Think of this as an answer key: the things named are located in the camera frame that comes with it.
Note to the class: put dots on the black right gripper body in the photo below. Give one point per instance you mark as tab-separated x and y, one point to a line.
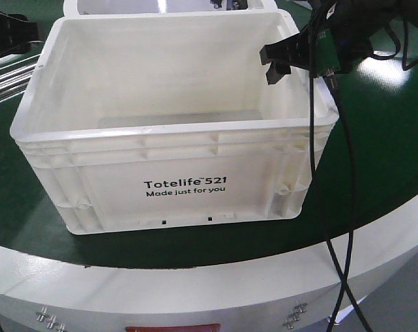
351	24

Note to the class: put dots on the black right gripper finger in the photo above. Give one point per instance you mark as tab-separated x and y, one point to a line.
276	72
293	50

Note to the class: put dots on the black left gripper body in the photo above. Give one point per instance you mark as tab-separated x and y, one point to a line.
17	34

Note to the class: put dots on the white plastic tote box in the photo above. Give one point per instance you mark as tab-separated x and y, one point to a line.
135	122

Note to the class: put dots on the green circuit board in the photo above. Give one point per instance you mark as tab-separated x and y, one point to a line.
326	58

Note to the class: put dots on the steel guide rails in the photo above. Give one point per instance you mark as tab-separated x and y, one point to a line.
14	77

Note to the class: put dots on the white outer conveyor rim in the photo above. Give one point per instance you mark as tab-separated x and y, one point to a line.
244	276

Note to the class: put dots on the white inner ring guard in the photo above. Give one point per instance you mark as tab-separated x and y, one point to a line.
75	8

